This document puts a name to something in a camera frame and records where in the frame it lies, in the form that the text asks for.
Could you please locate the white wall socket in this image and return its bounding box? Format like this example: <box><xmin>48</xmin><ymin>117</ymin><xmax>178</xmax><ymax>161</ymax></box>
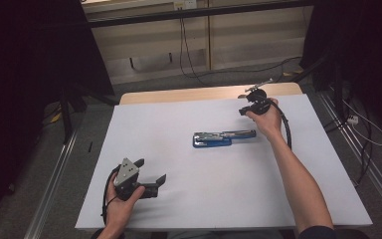
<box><xmin>173</xmin><ymin>0</ymin><xmax>198</xmax><ymax>10</ymax></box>

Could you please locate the right hand-held gripper cable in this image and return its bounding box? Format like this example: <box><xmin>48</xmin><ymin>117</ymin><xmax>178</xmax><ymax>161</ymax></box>
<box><xmin>268</xmin><ymin>99</ymin><xmax>293</xmax><ymax>150</ymax></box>

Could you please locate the person's left hand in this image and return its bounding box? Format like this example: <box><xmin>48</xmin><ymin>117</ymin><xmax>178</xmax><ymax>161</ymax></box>
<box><xmin>104</xmin><ymin>173</ymin><xmax>146</xmax><ymax>232</ymax></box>

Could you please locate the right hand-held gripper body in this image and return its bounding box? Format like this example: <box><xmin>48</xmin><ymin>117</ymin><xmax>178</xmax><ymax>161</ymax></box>
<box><xmin>245</xmin><ymin>78</ymin><xmax>275</xmax><ymax>117</ymax></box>

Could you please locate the black curtain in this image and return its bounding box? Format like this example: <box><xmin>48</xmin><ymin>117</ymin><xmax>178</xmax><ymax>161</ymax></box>
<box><xmin>301</xmin><ymin>0</ymin><xmax>382</xmax><ymax>140</ymax></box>
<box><xmin>0</xmin><ymin>0</ymin><xmax>115</xmax><ymax>227</ymax></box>

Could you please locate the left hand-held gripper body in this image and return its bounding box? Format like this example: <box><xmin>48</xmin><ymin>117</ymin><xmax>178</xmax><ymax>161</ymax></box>
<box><xmin>113</xmin><ymin>157</ymin><xmax>159</xmax><ymax>202</ymax></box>

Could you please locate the hand-held gripper cable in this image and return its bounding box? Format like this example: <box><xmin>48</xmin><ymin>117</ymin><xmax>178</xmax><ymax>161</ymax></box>
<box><xmin>268</xmin><ymin>99</ymin><xmax>293</xmax><ymax>150</ymax></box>
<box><xmin>100</xmin><ymin>164</ymin><xmax>121</xmax><ymax>227</ymax></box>

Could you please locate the white floor cable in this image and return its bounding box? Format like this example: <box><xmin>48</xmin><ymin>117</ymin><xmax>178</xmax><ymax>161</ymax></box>
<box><xmin>341</xmin><ymin>99</ymin><xmax>382</xmax><ymax>147</ymax></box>

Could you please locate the black metal stand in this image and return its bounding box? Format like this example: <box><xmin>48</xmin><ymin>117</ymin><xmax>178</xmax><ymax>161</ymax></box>
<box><xmin>58</xmin><ymin>87</ymin><xmax>115</xmax><ymax>144</ymax></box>

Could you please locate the aluminium floor rail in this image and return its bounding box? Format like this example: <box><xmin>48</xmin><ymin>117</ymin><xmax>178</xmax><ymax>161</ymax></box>
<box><xmin>317</xmin><ymin>91</ymin><xmax>382</xmax><ymax>218</ymax></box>
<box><xmin>24</xmin><ymin>130</ymin><xmax>79</xmax><ymax>239</ymax></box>

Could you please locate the black horizontal bar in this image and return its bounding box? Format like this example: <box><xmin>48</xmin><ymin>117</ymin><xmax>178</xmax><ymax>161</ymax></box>
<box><xmin>88</xmin><ymin>0</ymin><xmax>314</xmax><ymax>29</ymax></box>

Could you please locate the black power cable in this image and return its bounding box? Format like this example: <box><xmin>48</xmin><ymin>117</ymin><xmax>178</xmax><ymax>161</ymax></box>
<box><xmin>178</xmin><ymin>18</ymin><xmax>211</xmax><ymax>88</ymax></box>

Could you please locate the left hand-held gripper cable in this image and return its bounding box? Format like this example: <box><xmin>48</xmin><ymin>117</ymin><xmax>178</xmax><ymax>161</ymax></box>
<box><xmin>100</xmin><ymin>164</ymin><xmax>121</xmax><ymax>227</ymax></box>

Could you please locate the white table cover sheet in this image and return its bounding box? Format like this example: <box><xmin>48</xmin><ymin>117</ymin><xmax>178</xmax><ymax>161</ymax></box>
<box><xmin>75</xmin><ymin>94</ymin><xmax>373</xmax><ymax>231</ymax></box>

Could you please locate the person's right hand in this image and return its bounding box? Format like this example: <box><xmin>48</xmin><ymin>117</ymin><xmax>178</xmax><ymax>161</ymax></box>
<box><xmin>245</xmin><ymin>98</ymin><xmax>285</xmax><ymax>142</ymax></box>

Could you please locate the person's dark sleeve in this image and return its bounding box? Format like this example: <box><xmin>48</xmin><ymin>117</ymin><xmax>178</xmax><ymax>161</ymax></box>
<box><xmin>297</xmin><ymin>225</ymin><xmax>341</xmax><ymax>239</ymax></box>

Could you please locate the blue-handled tool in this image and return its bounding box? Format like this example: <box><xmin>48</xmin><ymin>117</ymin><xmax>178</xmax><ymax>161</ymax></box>
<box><xmin>192</xmin><ymin>128</ymin><xmax>258</xmax><ymax>149</ymax></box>

